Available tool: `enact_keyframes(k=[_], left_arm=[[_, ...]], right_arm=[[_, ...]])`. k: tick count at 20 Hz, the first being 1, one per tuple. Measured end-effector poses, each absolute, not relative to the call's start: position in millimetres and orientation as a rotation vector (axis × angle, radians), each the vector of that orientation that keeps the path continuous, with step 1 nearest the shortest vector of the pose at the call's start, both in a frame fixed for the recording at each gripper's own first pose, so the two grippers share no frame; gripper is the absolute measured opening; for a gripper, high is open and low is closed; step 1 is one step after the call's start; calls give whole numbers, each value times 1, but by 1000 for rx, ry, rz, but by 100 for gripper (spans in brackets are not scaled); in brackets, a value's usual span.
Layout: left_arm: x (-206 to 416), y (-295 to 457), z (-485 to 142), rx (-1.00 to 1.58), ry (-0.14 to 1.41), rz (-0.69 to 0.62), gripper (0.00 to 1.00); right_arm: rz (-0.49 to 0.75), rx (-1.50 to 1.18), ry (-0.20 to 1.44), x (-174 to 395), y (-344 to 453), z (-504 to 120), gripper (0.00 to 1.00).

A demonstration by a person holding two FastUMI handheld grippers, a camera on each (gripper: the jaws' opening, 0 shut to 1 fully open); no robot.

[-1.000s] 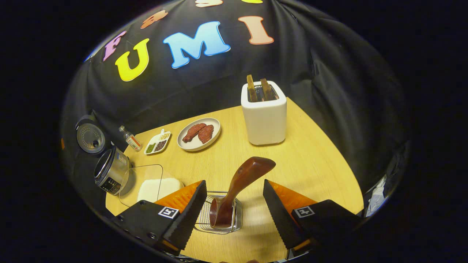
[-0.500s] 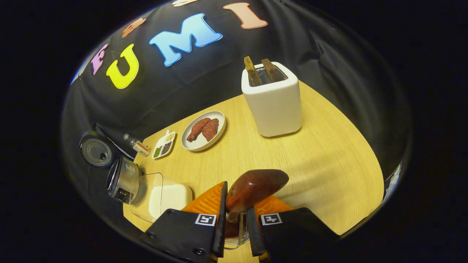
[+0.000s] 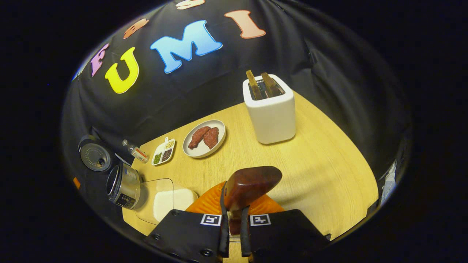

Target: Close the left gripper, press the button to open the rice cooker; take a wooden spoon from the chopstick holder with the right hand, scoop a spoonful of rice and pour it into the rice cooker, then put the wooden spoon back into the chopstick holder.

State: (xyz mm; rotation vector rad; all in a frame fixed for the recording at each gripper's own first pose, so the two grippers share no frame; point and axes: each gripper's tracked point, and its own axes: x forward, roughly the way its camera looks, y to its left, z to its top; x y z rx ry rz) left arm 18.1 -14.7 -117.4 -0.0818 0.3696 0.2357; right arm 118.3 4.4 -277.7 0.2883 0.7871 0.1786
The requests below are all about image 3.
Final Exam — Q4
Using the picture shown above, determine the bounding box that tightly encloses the clear plastic lid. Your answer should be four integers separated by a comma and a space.
134, 178, 174, 225

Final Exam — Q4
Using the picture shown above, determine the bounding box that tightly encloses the white divided bean dish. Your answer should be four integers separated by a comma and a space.
151, 137, 176, 166

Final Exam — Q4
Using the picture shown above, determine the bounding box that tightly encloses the white striped cloth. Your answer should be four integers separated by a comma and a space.
380, 161, 397, 207

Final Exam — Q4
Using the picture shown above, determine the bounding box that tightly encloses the white toaster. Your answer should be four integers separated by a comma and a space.
242, 74, 296, 145

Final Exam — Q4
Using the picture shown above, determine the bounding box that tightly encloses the red meat piece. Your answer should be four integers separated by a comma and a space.
188, 126, 211, 149
203, 127, 219, 149

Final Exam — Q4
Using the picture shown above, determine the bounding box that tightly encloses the brown wooden spoon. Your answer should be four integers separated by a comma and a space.
223, 166, 283, 236

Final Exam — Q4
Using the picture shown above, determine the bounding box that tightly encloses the small clear glass bottle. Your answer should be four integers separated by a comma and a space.
122, 139, 150, 163

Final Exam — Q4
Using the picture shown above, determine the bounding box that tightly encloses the black silver rice cooker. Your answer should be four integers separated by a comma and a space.
78, 134, 144, 210

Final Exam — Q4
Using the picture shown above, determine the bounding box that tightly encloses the brown toast slice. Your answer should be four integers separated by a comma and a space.
260, 72, 282, 98
246, 70, 263, 101

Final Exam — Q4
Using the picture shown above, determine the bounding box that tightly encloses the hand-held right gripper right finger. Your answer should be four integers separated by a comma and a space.
239, 194, 331, 263

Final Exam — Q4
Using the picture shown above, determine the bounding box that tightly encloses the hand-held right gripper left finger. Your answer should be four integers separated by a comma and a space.
144, 181, 230, 263

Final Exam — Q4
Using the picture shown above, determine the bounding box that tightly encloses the round white plate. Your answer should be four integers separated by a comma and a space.
182, 119, 227, 159

